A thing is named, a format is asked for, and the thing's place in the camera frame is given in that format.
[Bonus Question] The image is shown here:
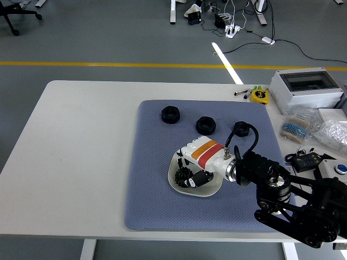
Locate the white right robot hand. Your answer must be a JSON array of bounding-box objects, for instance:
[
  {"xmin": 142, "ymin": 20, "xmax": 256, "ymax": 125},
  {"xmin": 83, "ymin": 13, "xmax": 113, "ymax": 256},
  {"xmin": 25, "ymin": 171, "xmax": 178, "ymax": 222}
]
[{"xmin": 175, "ymin": 137, "xmax": 234, "ymax": 189}]

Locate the white box with blue button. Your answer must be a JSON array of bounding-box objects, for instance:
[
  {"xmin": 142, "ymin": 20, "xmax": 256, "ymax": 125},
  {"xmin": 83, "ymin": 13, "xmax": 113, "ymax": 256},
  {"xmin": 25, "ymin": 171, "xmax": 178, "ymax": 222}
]
[{"xmin": 316, "ymin": 158, "xmax": 347, "ymax": 181}]

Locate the large black gear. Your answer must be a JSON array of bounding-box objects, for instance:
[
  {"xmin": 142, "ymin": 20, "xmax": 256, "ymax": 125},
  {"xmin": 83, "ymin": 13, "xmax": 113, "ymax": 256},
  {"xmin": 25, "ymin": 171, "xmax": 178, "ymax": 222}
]
[{"xmin": 173, "ymin": 167, "xmax": 194, "ymax": 188}]

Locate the white crumpled cloth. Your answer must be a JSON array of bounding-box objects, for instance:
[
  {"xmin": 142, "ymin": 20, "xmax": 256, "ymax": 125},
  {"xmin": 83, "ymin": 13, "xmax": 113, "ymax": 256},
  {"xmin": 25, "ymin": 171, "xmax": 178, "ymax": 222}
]
[{"xmin": 184, "ymin": 4, "xmax": 202, "ymax": 16}]

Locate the yellow tape measure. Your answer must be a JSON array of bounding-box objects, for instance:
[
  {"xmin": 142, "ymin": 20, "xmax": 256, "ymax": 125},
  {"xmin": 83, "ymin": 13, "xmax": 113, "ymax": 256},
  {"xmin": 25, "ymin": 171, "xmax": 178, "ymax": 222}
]
[{"xmin": 249, "ymin": 88, "xmax": 269, "ymax": 105}]

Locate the black floor cable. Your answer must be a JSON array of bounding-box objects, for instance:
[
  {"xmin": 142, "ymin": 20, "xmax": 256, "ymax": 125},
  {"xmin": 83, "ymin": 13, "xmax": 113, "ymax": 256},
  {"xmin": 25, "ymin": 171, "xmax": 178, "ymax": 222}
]
[{"xmin": 214, "ymin": 39, "xmax": 347, "ymax": 65}]

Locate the grey electrical enclosure box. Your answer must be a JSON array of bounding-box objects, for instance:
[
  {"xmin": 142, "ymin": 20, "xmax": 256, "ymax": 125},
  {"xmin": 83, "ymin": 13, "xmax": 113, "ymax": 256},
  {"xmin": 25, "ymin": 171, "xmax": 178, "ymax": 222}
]
[{"xmin": 268, "ymin": 67, "xmax": 345, "ymax": 116}]

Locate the black office chair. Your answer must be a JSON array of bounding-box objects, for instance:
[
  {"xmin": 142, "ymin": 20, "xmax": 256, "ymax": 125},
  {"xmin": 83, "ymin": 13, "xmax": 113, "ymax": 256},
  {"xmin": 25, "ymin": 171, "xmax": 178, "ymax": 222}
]
[{"xmin": 0, "ymin": 0, "xmax": 43, "ymax": 37}]

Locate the small black hex nut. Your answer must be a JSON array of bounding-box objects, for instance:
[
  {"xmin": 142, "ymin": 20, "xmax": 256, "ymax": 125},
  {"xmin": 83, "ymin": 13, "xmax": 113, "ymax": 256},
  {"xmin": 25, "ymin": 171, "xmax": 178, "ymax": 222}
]
[{"xmin": 233, "ymin": 121, "xmax": 250, "ymax": 138}]

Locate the white power strip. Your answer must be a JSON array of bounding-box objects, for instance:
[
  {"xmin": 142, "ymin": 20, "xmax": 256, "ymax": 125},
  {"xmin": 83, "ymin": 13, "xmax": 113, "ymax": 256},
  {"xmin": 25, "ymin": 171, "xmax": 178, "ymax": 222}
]
[{"xmin": 224, "ymin": 24, "xmax": 242, "ymax": 38}]

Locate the white table leg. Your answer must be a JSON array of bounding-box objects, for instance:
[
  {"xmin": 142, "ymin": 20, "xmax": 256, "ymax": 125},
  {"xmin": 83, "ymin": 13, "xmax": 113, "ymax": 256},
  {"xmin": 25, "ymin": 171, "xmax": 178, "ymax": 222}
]
[
  {"xmin": 281, "ymin": 242, "xmax": 299, "ymax": 260},
  {"xmin": 80, "ymin": 239, "xmax": 97, "ymax": 260}
]

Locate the black device box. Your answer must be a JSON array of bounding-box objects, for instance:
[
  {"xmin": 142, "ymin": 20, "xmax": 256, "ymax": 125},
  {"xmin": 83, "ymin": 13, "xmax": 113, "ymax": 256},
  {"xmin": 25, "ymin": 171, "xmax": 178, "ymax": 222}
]
[{"xmin": 187, "ymin": 12, "xmax": 202, "ymax": 25}]

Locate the blue-grey textured mat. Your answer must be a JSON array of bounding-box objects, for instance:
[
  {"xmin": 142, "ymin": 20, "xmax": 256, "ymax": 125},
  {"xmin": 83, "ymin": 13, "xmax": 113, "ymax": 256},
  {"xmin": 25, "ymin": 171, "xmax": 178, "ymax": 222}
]
[{"xmin": 124, "ymin": 99, "xmax": 301, "ymax": 231}]

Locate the white desk leg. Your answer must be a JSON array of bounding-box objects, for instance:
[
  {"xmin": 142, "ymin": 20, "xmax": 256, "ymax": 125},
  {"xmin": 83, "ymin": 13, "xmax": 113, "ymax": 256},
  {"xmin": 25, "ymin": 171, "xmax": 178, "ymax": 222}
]
[
  {"xmin": 169, "ymin": 0, "xmax": 177, "ymax": 25},
  {"xmin": 250, "ymin": 0, "xmax": 268, "ymax": 27}
]

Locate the clear bag of small parts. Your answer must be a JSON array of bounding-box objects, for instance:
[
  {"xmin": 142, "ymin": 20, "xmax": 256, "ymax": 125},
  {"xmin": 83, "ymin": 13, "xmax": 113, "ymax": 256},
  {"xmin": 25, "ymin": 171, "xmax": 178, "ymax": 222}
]
[{"xmin": 311, "ymin": 119, "xmax": 347, "ymax": 150}]

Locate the clear bag of resistor strips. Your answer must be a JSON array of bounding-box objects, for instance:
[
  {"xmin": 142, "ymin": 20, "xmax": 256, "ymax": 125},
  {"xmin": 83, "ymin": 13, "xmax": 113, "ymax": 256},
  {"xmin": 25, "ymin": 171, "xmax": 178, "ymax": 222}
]
[{"xmin": 279, "ymin": 108, "xmax": 323, "ymax": 143}]

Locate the white square dish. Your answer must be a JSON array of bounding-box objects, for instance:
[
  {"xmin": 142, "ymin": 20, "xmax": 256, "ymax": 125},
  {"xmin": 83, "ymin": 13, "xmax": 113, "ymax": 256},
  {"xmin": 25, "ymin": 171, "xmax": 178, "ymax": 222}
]
[{"xmin": 167, "ymin": 148, "xmax": 224, "ymax": 198}]

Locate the large black hex nut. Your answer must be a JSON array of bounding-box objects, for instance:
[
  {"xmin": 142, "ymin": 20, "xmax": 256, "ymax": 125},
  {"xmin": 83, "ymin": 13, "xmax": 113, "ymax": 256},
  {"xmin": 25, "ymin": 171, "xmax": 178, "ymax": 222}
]
[
  {"xmin": 196, "ymin": 116, "xmax": 217, "ymax": 135},
  {"xmin": 160, "ymin": 106, "xmax": 181, "ymax": 124}
]

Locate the flat white box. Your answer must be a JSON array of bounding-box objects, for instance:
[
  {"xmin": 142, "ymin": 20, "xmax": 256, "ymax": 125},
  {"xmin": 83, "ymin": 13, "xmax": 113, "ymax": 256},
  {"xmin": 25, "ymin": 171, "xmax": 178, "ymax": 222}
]
[{"xmin": 317, "ymin": 107, "xmax": 347, "ymax": 122}]

